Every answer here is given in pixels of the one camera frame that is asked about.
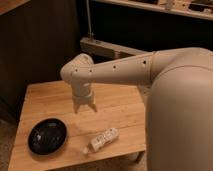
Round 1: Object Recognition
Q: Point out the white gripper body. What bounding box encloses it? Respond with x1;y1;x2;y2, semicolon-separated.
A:
72;92;94;105

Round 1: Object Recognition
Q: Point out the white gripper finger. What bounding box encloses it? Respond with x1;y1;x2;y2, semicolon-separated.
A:
73;105;80;114
88;103;97;112

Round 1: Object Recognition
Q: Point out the clear plastic bottle white cap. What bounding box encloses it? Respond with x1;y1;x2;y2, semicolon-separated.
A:
82;128;119;155

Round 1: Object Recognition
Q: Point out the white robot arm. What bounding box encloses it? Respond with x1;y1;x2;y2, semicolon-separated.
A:
60;47;213;171

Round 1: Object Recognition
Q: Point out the black ceramic bowl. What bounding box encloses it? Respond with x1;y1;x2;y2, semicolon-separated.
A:
28;118;67;155

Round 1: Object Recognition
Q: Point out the wooden table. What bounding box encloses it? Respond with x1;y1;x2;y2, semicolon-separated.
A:
8;81;146;171

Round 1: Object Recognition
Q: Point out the grey metal shelf beam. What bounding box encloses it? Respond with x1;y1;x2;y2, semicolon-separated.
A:
80;37;144;59

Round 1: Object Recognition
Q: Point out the metal vertical pole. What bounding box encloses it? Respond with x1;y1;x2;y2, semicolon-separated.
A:
86;0;93;40

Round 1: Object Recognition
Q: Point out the upper wooden shelf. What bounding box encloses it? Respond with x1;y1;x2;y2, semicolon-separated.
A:
93;0;213;21

